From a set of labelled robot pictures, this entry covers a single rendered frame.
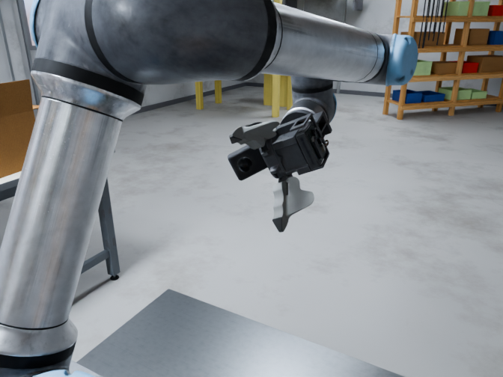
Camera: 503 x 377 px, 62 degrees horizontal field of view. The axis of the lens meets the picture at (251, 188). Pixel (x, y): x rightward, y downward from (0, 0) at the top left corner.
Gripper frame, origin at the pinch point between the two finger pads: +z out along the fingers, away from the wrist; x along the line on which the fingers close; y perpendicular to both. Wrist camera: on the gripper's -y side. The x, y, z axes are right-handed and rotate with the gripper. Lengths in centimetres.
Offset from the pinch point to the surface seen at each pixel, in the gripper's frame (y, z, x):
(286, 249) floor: -98, -165, 109
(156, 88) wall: -403, -547, -17
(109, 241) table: -157, -101, 42
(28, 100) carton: -128, -84, -37
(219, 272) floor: -122, -126, 91
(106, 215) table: -150, -104, 29
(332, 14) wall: -151, -823, 14
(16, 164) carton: -140, -70, -16
